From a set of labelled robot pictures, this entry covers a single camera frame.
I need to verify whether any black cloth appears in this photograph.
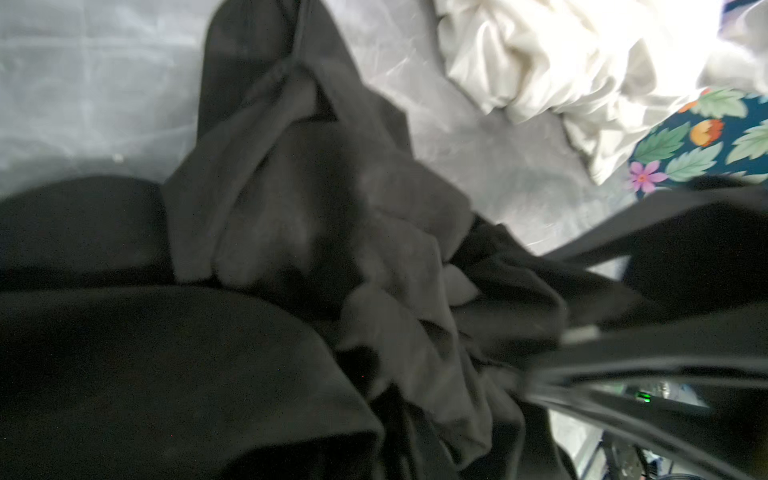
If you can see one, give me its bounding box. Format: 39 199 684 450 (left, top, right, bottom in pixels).
0 0 649 480

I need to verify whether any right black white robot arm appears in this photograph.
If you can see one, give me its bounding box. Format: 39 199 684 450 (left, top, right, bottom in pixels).
523 177 767 479

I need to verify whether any white cloth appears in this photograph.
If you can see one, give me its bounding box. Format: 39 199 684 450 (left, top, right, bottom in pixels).
435 1 767 183

